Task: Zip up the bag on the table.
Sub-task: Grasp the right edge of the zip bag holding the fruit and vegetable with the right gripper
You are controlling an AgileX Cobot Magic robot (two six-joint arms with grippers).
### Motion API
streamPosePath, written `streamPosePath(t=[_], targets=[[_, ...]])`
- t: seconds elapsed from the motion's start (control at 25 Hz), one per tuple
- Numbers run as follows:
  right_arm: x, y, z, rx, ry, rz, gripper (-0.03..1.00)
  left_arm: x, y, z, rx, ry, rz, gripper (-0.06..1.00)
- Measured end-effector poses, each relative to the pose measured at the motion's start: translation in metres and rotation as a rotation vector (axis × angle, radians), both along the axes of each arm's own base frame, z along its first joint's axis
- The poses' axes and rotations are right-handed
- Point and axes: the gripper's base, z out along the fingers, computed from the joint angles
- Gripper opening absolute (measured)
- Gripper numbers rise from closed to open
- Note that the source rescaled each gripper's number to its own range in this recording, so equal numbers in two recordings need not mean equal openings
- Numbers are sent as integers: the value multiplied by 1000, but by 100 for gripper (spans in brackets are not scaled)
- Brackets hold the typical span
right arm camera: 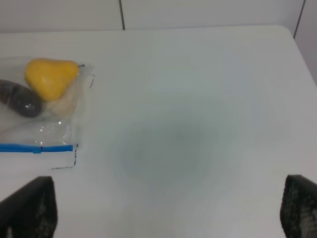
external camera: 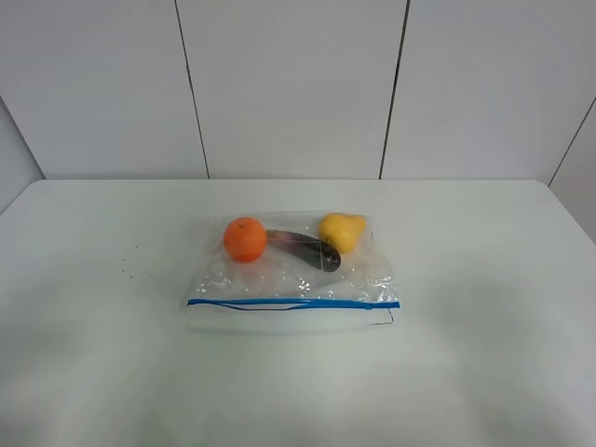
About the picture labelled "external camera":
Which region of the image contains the dark purple eggplant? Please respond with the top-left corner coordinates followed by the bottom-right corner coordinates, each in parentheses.
top-left (266, 230), bottom-right (342, 273)

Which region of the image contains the orange fruit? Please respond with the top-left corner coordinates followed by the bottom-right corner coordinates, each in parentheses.
top-left (223, 217), bottom-right (267, 264)

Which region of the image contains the clear zip bag blue seal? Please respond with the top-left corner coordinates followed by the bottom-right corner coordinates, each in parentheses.
top-left (181, 211), bottom-right (401, 325)

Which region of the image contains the yellow pear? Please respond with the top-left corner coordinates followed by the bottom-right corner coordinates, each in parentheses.
top-left (318, 213), bottom-right (367, 254)

